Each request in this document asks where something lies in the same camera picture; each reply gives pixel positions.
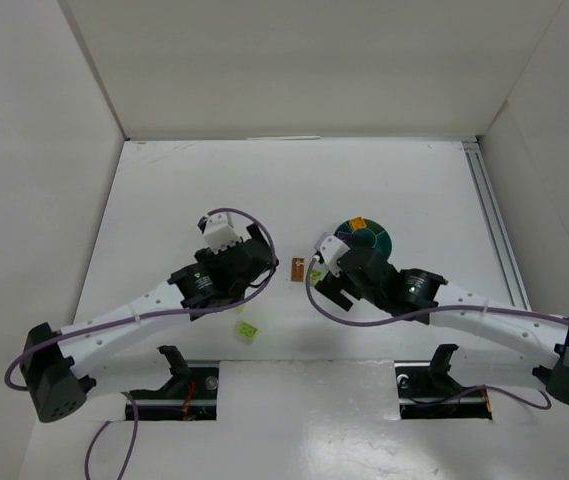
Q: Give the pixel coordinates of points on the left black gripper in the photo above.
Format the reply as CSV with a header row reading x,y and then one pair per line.
x,y
259,248

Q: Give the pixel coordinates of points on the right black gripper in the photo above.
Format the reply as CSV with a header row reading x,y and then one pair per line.
x,y
346,282

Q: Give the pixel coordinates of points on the dark purple lego brick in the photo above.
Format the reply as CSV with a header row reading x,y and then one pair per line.
x,y
346,236

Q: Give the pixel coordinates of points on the green 2x2 lego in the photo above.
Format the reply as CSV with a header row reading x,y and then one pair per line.
x,y
316,276

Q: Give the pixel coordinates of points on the green 2x4 lego brick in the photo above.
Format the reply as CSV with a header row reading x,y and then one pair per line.
x,y
246,332

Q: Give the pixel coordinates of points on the brown 2x4 lego plate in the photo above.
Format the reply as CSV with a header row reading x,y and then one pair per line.
x,y
297,272

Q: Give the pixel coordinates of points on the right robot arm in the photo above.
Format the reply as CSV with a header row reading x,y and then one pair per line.
x,y
534,347

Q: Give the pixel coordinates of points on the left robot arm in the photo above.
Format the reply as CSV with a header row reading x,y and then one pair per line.
x,y
63,368

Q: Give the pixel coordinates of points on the teal divided round container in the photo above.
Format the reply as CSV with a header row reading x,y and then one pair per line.
x,y
374,236

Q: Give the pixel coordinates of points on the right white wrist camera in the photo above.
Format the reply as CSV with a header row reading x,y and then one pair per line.
x,y
328,250

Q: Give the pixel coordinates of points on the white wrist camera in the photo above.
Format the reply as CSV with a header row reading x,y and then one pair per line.
x,y
328,250
218,232

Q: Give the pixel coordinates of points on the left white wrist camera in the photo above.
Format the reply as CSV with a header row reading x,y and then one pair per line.
x,y
218,232

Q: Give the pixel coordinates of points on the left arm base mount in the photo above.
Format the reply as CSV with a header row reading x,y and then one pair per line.
x,y
188,395

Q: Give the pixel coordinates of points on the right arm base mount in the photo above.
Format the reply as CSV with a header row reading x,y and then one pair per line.
x,y
426,391

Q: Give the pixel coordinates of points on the aluminium rail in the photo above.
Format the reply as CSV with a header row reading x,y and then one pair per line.
x,y
497,230

